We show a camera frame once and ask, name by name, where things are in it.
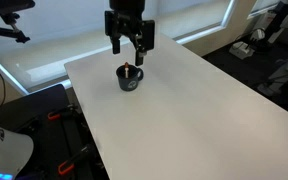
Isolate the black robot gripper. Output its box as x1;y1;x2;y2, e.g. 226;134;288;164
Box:
104;0;156;67

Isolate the red marker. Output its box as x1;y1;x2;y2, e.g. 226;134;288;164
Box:
124;61;130;79

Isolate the dark green mug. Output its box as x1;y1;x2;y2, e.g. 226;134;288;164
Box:
115;64;145;93

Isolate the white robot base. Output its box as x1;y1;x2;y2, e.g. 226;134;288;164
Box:
0;119;35;180

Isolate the white framed window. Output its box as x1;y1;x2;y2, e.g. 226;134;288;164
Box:
0;0;238;96

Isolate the white floor device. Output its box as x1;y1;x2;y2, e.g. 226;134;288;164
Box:
229;40;256;61

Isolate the dark side table slab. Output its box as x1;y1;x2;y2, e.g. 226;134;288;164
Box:
0;83;70;133

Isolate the black perforated breadboard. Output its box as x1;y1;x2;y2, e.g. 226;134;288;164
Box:
13;99;110;180

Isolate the black and white machine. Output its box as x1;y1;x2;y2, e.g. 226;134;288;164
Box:
250;0;288;53

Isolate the grey equipment stand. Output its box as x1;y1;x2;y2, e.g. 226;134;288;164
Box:
257;48;288;98

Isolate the black clamp orange handle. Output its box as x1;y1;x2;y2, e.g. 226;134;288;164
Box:
57;143;97;177
47;103;80;122

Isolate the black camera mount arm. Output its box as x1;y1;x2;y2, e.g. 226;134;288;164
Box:
0;0;37;44

